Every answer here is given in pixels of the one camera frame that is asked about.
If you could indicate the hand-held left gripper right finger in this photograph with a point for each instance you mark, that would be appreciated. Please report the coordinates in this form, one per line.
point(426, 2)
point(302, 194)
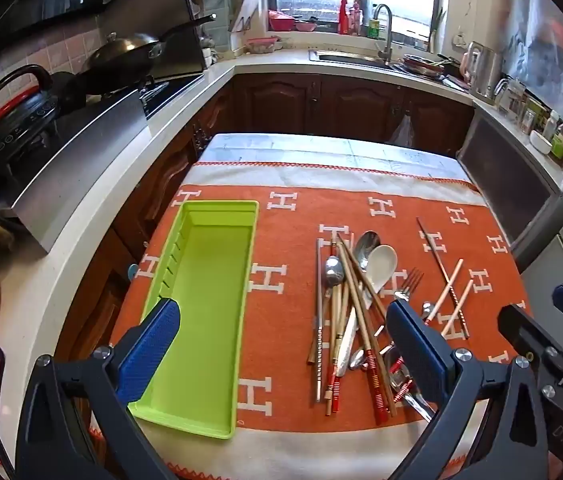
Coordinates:
point(416, 345)

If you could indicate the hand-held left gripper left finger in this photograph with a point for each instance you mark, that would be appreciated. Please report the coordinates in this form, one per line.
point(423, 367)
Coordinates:
point(149, 350)

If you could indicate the small metal spoon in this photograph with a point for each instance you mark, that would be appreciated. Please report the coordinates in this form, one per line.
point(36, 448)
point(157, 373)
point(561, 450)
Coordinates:
point(356, 358)

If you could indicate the metal fork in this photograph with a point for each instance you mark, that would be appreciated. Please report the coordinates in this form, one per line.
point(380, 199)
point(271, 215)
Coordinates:
point(410, 282)

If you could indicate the light wooden chopstick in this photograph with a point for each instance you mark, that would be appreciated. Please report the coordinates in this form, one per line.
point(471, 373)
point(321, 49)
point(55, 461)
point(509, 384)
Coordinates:
point(461, 300)

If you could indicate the green plastic utensil tray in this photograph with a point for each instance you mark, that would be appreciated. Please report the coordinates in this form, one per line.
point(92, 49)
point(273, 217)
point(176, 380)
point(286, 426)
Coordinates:
point(211, 310)

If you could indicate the white ceramic spoon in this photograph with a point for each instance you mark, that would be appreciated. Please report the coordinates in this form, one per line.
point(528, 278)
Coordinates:
point(381, 265)

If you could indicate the dark brown wooden chopstick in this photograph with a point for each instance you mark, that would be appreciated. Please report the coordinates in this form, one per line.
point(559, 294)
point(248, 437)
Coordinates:
point(310, 340)

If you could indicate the large metal spoon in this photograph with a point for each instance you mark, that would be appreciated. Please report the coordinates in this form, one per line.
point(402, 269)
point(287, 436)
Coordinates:
point(366, 246)

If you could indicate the brown chopstick red patterned end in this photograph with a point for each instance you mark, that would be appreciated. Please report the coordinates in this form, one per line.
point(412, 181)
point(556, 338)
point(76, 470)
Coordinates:
point(334, 246)

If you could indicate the blue cabinet knob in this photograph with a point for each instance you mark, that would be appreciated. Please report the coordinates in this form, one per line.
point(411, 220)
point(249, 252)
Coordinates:
point(132, 271)

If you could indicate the white kitchen countertop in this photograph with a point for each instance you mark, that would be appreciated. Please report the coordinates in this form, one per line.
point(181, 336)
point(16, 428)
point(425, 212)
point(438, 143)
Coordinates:
point(86, 270)

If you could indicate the grey built-in kitchen appliance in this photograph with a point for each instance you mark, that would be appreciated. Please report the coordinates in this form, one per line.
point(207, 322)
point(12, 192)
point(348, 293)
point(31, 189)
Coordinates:
point(506, 185)

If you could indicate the white dish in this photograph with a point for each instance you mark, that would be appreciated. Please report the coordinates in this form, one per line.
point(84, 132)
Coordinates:
point(541, 142)

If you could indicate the row of condiment containers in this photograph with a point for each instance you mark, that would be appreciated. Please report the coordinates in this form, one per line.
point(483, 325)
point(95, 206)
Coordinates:
point(561, 137)

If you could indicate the orange patterned blanket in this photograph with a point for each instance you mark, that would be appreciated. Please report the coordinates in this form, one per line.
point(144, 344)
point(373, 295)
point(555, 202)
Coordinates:
point(286, 220)

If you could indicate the stainless steel splash guard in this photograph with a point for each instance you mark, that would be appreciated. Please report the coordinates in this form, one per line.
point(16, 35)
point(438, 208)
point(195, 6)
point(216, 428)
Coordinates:
point(76, 170)

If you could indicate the hanging clear plastic bag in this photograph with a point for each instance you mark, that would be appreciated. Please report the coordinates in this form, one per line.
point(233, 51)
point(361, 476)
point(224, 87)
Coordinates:
point(404, 130)

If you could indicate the steel electric kettle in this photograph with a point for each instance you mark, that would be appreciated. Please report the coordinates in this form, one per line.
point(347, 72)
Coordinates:
point(484, 72)

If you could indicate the black gas stove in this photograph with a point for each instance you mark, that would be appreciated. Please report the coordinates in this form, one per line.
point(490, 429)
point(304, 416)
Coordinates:
point(161, 94)

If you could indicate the black electric pressure cooker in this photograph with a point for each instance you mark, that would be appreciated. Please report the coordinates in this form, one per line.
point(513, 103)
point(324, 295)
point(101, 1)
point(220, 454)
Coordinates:
point(16, 120)

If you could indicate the brown wooden kitchen cabinets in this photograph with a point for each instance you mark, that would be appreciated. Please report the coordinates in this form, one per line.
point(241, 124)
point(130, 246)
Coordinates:
point(271, 105)

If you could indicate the stacked pans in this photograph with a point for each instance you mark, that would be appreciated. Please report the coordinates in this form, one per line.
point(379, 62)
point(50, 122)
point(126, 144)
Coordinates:
point(424, 65)

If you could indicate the steel kitchen sink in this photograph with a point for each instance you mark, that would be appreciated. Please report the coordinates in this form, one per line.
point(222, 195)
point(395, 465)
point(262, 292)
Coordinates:
point(351, 56)

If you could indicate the black wok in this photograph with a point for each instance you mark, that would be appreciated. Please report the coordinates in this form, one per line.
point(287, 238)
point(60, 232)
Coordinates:
point(121, 52)

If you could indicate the steel kitchen faucet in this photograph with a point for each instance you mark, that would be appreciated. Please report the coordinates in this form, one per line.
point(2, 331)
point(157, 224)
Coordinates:
point(386, 35)

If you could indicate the green onion plant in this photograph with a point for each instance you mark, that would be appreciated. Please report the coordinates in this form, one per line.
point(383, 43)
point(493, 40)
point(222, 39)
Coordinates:
point(436, 22)

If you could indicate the green dish soap bottle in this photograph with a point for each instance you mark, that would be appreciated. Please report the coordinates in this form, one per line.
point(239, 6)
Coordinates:
point(373, 27)

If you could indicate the pink lidded food container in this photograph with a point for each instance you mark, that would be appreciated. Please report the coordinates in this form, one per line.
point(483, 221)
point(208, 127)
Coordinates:
point(264, 45)

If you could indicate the steel stove side panel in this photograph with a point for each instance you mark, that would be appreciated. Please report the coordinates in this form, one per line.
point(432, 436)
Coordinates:
point(181, 25)

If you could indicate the small pink basin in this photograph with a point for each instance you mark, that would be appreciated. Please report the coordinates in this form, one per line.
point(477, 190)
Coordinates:
point(306, 25)

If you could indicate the white cutting board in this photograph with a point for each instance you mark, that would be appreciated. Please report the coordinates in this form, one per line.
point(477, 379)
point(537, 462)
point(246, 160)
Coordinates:
point(249, 15)

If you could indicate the pink plastic basin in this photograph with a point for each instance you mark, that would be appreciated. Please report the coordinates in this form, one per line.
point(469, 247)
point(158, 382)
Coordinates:
point(281, 20)

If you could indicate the black range hood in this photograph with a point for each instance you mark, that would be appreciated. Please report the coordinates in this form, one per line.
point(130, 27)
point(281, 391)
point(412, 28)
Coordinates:
point(36, 5)

